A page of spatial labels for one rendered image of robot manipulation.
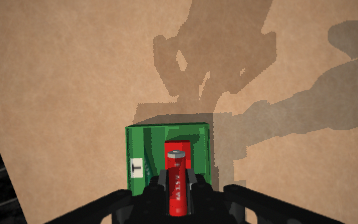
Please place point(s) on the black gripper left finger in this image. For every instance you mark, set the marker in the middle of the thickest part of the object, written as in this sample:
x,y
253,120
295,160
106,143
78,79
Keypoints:
x,y
123,207

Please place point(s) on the green bins with labels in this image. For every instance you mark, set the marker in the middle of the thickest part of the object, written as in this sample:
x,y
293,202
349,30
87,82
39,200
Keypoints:
x,y
153,139

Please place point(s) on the red 9v battery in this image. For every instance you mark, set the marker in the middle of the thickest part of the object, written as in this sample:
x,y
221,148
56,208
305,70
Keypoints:
x,y
182,145

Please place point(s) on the green aa battery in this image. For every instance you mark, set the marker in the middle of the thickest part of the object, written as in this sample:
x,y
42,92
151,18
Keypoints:
x,y
148,169

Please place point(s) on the red aa battery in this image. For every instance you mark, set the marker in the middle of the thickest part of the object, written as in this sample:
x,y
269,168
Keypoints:
x,y
177,183

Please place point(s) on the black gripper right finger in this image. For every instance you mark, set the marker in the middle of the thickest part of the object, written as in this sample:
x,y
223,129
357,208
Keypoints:
x,y
228,207

